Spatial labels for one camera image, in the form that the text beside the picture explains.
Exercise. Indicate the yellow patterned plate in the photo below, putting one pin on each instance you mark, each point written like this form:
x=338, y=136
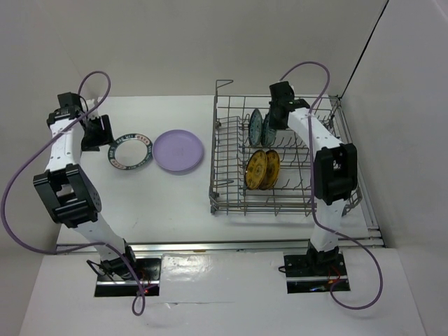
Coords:
x=272, y=170
x=255, y=170

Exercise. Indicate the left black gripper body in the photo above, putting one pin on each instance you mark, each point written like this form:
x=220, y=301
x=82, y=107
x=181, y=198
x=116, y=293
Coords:
x=94, y=134

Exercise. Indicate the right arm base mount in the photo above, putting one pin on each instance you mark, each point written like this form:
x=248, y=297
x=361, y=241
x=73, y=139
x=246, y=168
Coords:
x=301, y=277

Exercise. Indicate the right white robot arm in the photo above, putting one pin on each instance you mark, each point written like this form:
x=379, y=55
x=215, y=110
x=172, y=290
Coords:
x=334, y=171

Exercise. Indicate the left yellow patterned plate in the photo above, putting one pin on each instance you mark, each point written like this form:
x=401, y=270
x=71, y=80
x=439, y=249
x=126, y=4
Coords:
x=255, y=170

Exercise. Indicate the blue patterned plate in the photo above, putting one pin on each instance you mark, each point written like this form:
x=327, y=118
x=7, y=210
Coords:
x=268, y=136
x=255, y=127

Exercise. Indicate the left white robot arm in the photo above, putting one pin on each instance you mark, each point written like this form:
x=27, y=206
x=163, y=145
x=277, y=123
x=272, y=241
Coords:
x=69, y=195

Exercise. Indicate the right yellow patterned plate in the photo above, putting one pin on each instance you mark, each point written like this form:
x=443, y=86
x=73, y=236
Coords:
x=272, y=170

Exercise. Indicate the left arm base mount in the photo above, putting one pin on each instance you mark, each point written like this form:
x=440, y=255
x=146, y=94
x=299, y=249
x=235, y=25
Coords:
x=148, y=272

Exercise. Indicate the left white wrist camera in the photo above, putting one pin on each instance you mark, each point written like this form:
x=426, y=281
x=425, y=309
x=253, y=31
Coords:
x=90, y=105

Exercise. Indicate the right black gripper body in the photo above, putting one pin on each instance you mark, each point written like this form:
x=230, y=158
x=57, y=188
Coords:
x=273, y=122

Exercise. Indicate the white plate floral rim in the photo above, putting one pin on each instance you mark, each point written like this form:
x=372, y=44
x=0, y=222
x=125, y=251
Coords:
x=113, y=149

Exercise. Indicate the silver aluminium rail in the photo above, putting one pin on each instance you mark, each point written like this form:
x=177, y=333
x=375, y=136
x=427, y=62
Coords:
x=220, y=246

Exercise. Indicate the grey wire dish rack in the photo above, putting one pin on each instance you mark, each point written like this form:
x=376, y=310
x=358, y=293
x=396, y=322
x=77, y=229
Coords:
x=231, y=151

